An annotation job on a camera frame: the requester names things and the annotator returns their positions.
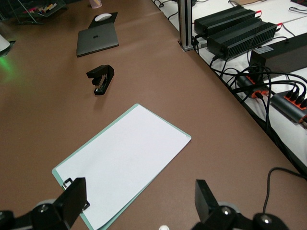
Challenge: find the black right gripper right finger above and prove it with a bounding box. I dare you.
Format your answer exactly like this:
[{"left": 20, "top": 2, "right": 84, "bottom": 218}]
[{"left": 190, "top": 179, "right": 292, "bottom": 230}]

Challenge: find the flat black electronics box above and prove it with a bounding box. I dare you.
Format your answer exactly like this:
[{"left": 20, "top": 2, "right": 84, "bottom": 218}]
[{"left": 250, "top": 33, "right": 307, "bottom": 78}]

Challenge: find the silver laptop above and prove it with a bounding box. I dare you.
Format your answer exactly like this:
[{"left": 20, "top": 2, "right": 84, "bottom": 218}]
[{"left": 76, "top": 25, "right": 120, "bottom": 58}]

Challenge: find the black wire desk rack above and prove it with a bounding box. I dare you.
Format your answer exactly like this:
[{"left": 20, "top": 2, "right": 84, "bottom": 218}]
[{"left": 0, "top": 0, "right": 48, "bottom": 26}]

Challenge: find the clear acrylic marker tray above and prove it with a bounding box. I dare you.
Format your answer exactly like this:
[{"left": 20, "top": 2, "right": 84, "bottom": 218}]
[{"left": 23, "top": 0, "right": 68, "bottom": 17}]

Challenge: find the black mouse pad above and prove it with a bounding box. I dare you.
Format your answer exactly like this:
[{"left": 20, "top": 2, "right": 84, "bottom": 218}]
[{"left": 88, "top": 11, "right": 118, "bottom": 29}]

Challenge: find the mint green clipboard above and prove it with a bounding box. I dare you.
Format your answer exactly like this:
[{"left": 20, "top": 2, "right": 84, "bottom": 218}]
[{"left": 51, "top": 103, "right": 192, "bottom": 230}]

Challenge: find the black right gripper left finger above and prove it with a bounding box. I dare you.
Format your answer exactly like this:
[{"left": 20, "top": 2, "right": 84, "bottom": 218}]
[{"left": 0, "top": 177, "right": 91, "bottom": 230}]

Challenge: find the thin black looped cable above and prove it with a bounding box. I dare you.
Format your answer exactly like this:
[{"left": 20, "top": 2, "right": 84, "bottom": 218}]
[{"left": 262, "top": 167, "right": 307, "bottom": 215}]

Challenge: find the black finned power supply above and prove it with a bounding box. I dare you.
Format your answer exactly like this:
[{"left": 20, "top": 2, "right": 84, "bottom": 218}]
[
  {"left": 193, "top": 6, "right": 262, "bottom": 37},
  {"left": 206, "top": 21, "right": 278, "bottom": 61}
]

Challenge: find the black orange USB hub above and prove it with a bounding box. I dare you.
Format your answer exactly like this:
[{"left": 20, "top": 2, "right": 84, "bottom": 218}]
[{"left": 236, "top": 74, "right": 270, "bottom": 99}]

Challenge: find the aluminium profile post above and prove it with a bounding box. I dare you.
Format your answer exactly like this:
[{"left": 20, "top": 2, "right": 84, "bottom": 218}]
[{"left": 178, "top": 0, "right": 195, "bottom": 52}]

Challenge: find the black stapler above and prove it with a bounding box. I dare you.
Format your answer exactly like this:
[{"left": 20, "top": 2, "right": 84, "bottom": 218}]
[{"left": 86, "top": 64, "right": 115, "bottom": 96}]

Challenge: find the grey orange USB hub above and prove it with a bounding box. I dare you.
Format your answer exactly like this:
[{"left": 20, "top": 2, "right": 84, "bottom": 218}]
[{"left": 270, "top": 92, "right": 307, "bottom": 124}]

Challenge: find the white computer mouse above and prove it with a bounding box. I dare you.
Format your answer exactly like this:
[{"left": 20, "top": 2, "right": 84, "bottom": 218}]
[{"left": 94, "top": 13, "right": 113, "bottom": 22}]

